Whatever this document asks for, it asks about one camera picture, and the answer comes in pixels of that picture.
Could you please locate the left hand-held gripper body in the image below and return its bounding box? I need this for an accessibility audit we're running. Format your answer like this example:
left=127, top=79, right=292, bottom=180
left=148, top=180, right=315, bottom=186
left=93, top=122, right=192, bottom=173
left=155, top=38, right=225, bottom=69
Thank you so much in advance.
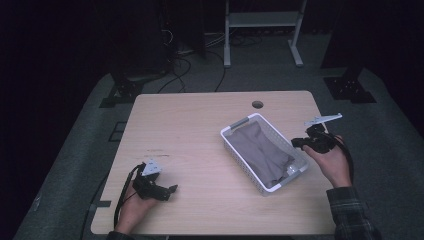
left=131, top=158, right=170, bottom=202

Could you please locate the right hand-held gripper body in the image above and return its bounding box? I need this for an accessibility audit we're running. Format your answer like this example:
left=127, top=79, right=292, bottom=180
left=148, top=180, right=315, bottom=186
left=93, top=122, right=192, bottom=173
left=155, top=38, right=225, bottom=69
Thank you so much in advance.
left=301, top=112, right=344, bottom=155

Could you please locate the grey cloth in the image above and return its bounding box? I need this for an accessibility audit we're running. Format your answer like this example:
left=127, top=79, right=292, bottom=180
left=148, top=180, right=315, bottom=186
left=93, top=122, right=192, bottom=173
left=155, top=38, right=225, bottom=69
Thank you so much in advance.
left=227, top=120, right=296, bottom=189

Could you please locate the white plastic basket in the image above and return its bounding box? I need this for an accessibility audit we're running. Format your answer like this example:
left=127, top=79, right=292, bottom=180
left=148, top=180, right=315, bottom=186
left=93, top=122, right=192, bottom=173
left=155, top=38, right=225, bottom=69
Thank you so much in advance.
left=219, top=112, right=310, bottom=197

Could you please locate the person's right hand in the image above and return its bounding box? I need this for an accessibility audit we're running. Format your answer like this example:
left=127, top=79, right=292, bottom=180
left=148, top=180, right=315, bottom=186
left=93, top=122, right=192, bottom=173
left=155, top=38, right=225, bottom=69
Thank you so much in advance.
left=302, top=134, right=353, bottom=189

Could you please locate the person's left hand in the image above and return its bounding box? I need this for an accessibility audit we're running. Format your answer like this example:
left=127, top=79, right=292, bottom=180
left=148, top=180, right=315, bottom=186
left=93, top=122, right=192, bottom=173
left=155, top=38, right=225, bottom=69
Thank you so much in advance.
left=114, top=185, right=160, bottom=235

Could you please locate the grey tape strip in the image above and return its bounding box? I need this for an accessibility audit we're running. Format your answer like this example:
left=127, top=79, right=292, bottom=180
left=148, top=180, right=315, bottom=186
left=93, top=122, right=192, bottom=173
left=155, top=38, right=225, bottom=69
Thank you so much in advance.
left=89, top=199, right=112, bottom=212

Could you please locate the black stand base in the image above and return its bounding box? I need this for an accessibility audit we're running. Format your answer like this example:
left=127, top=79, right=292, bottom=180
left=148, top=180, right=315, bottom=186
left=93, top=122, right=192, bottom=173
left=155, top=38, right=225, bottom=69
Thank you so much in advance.
left=98, top=73, right=145, bottom=109
left=322, top=65, right=378, bottom=105

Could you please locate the white metal stand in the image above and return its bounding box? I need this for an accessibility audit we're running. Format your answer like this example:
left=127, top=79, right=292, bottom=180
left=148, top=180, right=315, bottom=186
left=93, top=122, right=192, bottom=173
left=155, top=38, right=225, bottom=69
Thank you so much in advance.
left=222, top=0, right=308, bottom=69

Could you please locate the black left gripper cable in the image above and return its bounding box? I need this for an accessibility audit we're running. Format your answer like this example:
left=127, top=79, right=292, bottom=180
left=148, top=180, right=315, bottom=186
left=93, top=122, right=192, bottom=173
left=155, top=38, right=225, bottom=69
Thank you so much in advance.
left=112, top=162, right=147, bottom=230

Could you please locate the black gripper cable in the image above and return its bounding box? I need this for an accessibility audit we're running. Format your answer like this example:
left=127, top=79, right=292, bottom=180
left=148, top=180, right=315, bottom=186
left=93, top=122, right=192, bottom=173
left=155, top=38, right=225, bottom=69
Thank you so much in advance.
left=112, top=162, right=147, bottom=230
left=328, top=131, right=355, bottom=185

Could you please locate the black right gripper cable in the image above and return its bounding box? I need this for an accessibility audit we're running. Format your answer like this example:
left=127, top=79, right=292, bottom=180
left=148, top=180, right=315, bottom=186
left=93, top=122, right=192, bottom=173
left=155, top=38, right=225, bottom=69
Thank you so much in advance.
left=328, top=131, right=355, bottom=185

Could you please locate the black floor cable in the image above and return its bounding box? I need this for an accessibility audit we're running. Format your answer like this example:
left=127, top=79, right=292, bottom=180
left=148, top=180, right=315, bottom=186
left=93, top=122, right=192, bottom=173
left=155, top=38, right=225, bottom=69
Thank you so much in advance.
left=205, top=49, right=228, bottom=93
left=156, top=55, right=193, bottom=95

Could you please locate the tangle of floor cables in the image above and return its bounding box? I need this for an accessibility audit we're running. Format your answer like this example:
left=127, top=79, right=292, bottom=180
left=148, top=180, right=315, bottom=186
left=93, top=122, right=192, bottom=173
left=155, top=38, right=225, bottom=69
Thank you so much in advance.
left=229, top=32, right=265, bottom=48

